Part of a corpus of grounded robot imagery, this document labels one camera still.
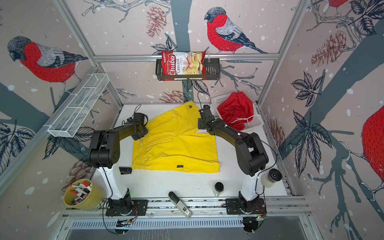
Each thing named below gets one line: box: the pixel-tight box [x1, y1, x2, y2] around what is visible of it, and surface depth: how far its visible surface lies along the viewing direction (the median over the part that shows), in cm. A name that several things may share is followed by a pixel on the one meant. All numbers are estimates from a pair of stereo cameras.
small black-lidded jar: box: [214, 181, 225, 197], surface depth 73 cm
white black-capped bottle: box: [260, 168, 283, 188], surface depth 74 cm
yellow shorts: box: [132, 101, 220, 173], surface depth 97 cm
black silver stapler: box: [168, 191, 193, 219], surface depth 73 cm
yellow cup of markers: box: [63, 178, 104, 211], surface depth 69 cm
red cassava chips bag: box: [161, 50, 207, 81], surface depth 90 cm
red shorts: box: [217, 91, 254, 131], surface depth 104 cm
